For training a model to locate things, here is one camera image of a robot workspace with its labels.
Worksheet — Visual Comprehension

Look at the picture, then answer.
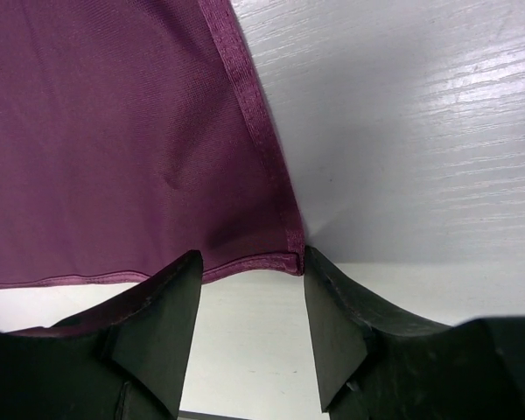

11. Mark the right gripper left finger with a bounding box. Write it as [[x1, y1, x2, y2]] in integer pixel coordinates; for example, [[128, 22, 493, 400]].
[[0, 251, 203, 419]]

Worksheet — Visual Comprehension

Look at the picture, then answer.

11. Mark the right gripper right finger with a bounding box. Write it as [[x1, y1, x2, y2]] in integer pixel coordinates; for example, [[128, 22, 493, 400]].
[[304, 247, 525, 419]]

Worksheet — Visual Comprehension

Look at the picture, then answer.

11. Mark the purple cloth napkin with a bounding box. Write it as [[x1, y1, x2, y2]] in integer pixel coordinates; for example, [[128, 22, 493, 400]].
[[0, 1, 305, 289]]

